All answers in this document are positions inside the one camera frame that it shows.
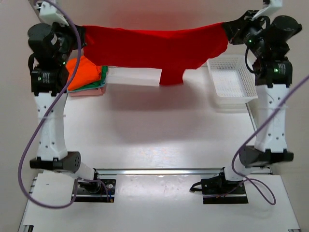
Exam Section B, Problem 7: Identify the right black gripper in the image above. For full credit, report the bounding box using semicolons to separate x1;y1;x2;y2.
221;12;267;58

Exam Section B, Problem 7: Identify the orange folded t shirt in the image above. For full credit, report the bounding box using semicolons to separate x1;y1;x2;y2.
68;56;102;91

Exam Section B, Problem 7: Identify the pink folded t shirt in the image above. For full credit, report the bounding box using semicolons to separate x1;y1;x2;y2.
69;87;106;97

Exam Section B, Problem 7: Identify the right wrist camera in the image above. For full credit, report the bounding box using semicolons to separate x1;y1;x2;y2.
252;0;283;21

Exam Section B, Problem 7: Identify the red t shirt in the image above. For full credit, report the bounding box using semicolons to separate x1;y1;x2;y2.
84;23;228;86

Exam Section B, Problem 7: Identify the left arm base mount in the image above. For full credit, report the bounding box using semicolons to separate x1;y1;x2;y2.
74;171;116;203

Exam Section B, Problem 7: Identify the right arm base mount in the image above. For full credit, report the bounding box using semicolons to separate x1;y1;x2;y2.
189;171;249;204

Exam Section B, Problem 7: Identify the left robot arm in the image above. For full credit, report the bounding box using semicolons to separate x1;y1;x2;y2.
28;22;101;192

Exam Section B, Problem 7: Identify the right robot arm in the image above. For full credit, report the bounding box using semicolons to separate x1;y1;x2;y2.
216;11;302;194

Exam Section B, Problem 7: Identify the green folded t shirt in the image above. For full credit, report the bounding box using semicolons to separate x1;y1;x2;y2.
82;66;109;89

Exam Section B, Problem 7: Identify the white plastic basket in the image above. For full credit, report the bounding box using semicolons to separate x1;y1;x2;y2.
207;55;257;113

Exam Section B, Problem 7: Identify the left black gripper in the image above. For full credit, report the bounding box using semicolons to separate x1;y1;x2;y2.
56;9;90;55

